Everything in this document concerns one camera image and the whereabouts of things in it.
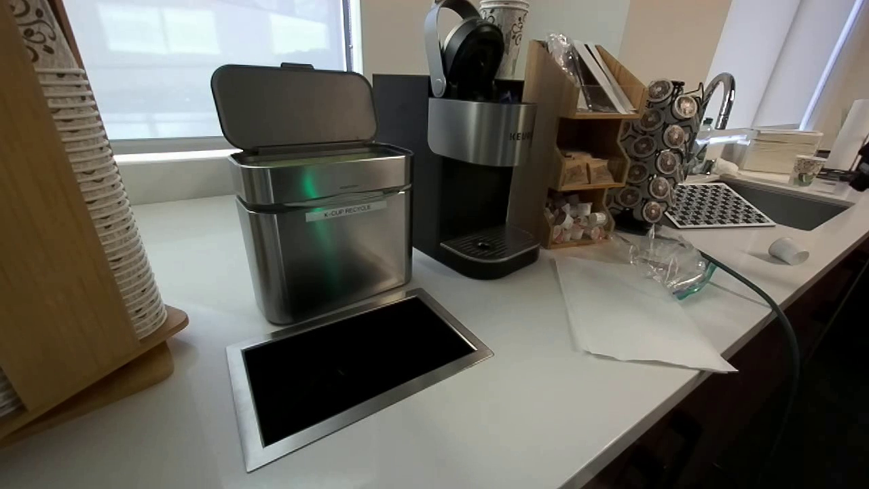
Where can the white plastic cup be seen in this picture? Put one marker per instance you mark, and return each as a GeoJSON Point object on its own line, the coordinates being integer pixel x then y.
{"type": "Point", "coordinates": [789, 252]}

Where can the steel trash bin with lid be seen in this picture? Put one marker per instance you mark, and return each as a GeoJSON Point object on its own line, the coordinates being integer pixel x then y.
{"type": "Point", "coordinates": [327, 254]}

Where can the black silver coffee machine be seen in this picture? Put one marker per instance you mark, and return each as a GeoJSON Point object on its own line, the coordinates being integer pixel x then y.
{"type": "Point", "coordinates": [476, 131]}

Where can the clear wrapped snack packets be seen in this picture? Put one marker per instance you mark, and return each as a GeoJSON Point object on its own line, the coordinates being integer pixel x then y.
{"type": "Point", "coordinates": [574, 220]}

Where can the steel framed counter trash chute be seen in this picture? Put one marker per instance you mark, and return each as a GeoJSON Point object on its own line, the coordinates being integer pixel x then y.
{"type": "Point", "coordinates": [354, 362]}

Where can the wooden condiment organizer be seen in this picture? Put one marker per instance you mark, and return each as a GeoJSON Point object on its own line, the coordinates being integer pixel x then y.
{"type": "Point", "coordinates": [539, 136]}

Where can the white paper sheet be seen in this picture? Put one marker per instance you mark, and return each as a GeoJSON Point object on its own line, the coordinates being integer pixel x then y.
{"type": "Point", "coordinates": [624, 328]}

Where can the clear zip bag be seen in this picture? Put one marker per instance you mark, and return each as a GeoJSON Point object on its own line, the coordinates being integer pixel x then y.
{"type": "Point", "coordinates": [666, 263]}

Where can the patterned paper cup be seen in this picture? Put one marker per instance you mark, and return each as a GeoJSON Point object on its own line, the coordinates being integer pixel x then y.
{"type": "Point", "coordinates": [510, 23]}

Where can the coffee pod carousel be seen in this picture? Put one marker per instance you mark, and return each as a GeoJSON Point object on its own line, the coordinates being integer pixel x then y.
{"type": "Point", "coordinates": [654, 152]}

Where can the window with white blind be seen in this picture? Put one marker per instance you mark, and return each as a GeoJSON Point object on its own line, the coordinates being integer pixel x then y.
{"type": "Point", "coordinates": [208, 63]}

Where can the chrome faucet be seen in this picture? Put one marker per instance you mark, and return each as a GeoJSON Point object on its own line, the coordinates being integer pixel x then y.
{"type": "Point", "coordinates": [724, 140]}

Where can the stack of paper cups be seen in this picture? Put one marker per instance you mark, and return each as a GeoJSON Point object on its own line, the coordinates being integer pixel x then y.
{"type": "Point", "coordinates": [98, 200]}

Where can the steel sink basin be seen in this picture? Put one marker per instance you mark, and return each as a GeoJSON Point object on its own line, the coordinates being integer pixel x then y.
{"type": "Point", "coordinates": [797, 208]}

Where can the wooden cup dispenser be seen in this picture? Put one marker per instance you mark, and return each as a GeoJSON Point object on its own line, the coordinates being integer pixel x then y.
{"type": "Point", "coordinates": [45, 272]}

